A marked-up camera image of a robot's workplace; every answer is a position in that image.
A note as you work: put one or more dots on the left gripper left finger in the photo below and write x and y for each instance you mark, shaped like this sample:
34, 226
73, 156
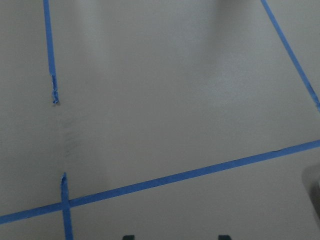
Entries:
128, 237

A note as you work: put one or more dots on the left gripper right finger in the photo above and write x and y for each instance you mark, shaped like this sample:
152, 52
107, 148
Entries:
224, 237

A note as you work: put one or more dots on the white digital kitchen scale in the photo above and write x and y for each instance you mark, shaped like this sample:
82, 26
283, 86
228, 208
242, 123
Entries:
311, 182

